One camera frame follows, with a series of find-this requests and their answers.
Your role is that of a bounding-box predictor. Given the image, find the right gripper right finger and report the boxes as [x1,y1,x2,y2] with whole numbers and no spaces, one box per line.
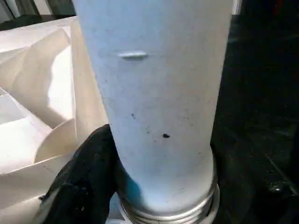
[216,144,299,224]

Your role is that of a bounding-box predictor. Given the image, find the white plastic table top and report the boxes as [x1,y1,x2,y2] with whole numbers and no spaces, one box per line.
[0,15,221,224]

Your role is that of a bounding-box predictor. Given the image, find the black work mat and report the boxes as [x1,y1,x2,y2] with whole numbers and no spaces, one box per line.
[0,13,299,224]

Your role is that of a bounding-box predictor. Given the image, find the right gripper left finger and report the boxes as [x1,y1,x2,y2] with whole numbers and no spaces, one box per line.
[38,123,124,224]

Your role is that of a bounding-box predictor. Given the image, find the white glass door cabinet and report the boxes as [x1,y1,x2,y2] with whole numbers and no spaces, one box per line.
[0,0,77,17]

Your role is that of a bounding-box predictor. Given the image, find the white plastic table leg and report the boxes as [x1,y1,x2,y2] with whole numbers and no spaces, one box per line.
[73,0,234,224]

